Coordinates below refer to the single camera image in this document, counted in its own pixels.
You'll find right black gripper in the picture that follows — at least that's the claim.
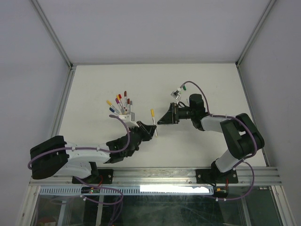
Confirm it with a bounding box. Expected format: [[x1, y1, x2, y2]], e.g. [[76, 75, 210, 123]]
[[157, 102, 194, 124]]

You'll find yellow pen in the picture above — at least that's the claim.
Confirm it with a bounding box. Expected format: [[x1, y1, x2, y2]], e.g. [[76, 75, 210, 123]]
[[150, 109, 158, 137]]

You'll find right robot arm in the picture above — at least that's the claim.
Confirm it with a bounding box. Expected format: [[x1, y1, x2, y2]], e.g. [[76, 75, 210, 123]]
[[157, 94, 265, 182]]

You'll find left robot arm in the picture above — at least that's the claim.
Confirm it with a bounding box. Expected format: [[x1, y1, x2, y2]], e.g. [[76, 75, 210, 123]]
[[28, 120, 157, 183]]

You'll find yellow cap marker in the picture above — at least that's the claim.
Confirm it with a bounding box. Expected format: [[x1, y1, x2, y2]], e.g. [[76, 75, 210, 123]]
[[106, 100, 121, 114]]

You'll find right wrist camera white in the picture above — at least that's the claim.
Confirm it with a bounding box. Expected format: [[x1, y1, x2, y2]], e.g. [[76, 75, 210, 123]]
[[171, 87, 182, 102]]

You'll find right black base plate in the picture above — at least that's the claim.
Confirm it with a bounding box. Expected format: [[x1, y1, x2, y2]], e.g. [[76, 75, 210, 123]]
[[195, 169, 238, 185]]

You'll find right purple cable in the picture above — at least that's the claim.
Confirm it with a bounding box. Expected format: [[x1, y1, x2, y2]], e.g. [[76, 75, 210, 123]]
[[181, 81, 257, 202]]

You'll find purple cable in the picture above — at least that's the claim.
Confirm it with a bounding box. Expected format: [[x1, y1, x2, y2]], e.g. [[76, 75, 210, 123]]
[[181, 81, 257, 202], [27, 114, 131, 226]]

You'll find aluminium front rail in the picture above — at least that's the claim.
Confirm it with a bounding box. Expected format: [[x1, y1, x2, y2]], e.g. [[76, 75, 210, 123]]
[[29, 166, 282, 187]]

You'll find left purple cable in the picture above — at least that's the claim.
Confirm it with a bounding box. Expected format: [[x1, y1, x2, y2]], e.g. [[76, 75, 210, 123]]
[[27, 114, 131, 226]]

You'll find white slotted cable duct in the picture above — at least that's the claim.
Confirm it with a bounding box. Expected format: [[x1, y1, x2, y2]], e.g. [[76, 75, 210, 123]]
[[40, 185, 214, 196]]

